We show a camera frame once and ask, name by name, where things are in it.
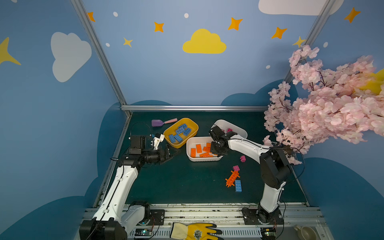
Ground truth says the blue lego brick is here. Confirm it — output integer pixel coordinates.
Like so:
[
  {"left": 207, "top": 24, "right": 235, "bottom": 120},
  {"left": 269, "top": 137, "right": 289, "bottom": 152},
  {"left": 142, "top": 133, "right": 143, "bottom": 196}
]
[
  {"left": 183, "top": 128, "right": 191, "bottom": 136},
  {"left": 178, "top": 124, "right": 188, "bottom": 131},
  {"left": 235, "top": 180, "right": 242, "bottom": 193},
  {"left": 169, "top": 134, "right": 177, "bottom": 144},
  {"left": 176, "top": 128, "right": 185, "bottom": 134},
  {"left": 174, "top": 135, "right": 184, "bottom": 144}
]

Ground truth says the orange lego long assembly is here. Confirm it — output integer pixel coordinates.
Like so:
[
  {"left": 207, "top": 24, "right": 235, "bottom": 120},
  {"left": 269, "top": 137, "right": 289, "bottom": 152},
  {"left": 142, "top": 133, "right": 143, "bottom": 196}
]
[{"left": 225, "top": 171, "right": 240, "bottom": 188}]

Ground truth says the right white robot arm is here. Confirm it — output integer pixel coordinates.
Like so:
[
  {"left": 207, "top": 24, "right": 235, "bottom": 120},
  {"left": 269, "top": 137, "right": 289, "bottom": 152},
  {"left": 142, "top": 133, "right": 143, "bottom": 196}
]
[{"left": 209, "top": 125, "right": 292, "bottom": 215}]

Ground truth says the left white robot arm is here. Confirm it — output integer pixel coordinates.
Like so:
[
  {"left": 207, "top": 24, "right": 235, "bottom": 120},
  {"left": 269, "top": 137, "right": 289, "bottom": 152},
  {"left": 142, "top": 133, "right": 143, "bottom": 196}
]
[{"left": 79, "top": 133, "right": 172, "bottom": 240}]

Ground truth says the yellow plastic bin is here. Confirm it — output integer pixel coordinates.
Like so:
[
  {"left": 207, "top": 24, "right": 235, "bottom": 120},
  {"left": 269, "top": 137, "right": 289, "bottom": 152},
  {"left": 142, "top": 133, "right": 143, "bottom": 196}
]
[{"left": 163, "top": 118, "right": 199, "bottom": 149}]

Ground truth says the white front plastic bin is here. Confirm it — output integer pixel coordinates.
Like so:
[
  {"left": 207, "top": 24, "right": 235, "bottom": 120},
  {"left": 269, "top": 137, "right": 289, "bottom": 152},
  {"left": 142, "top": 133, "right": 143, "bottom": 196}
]
[{"left": 186, "top": 137, "right": 222, "bottom": 162}]

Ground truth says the white plastic bin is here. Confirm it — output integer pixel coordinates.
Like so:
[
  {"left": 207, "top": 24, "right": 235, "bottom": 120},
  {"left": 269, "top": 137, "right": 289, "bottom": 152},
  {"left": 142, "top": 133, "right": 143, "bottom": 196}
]
[
  {"left": 186, "top": 137, "right": 222, "bottom": 162},
  {"left": 212, "top": 120, "right": 248, "bottom": 139}
]

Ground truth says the white rear plastic bin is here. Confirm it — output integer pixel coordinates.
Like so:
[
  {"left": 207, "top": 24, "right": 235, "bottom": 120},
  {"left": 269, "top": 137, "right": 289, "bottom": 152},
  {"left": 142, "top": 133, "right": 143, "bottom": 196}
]
[{"left": 212, "top": 120, "right": 248, "bottom": 139}]

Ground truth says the purple pink toy spatula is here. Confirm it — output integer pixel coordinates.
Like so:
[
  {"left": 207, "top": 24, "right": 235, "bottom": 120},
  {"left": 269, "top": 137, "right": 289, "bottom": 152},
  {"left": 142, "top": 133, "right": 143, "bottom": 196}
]
[{"left": 151, "top": 118, "right": 178, "bottom": 127}]

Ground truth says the green circuit board left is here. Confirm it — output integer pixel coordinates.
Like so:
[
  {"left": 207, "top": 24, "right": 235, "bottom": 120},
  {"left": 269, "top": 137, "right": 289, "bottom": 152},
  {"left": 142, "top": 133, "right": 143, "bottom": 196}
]
[{"left": 134, "top": 229, "right": 153, "bottom": 238}]

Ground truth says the yellow work glove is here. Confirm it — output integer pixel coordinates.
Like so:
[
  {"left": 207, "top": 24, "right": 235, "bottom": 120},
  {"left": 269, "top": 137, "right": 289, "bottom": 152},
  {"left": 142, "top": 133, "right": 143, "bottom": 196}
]
[{"left": 170, "top": 223, "right": 223, "bottom": 240}]

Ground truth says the circuit board right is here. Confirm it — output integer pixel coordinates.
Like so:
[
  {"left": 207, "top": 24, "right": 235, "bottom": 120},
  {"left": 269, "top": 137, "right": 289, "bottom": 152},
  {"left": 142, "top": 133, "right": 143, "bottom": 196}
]
[{"left": 260, "top": 228, "right": 277, "bottom": 240}]

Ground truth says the pink cherry blossom tree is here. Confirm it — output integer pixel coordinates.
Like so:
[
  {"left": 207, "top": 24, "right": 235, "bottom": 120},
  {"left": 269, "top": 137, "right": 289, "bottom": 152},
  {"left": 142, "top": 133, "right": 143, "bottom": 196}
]
[{"left": 264, "top": 45, "right": 384, "bottom": 154}]

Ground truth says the beige ceramic cup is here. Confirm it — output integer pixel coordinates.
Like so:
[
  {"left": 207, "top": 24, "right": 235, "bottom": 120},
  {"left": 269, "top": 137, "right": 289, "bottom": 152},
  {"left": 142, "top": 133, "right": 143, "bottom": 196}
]
[{"left": 294, "top": 225, "right": 318, "bottom": 240}]

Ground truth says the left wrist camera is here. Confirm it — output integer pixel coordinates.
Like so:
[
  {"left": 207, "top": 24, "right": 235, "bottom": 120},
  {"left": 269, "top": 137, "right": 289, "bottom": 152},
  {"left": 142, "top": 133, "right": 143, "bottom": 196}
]
[{"left": 153, "top": 133, "right": 165, "bottom": 151}]

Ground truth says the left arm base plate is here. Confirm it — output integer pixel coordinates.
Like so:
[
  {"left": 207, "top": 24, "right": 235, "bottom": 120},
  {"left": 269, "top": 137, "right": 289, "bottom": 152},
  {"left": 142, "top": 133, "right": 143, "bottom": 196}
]
[{"left": 137, "top": 210, "right": 165, "bottom": 226}]

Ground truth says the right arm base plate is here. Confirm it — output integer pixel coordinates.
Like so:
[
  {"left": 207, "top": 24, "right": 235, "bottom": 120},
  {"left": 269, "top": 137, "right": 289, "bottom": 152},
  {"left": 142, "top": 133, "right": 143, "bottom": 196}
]
[{"left": 241, "top": 208, "right": 284, "bottom": 225}]

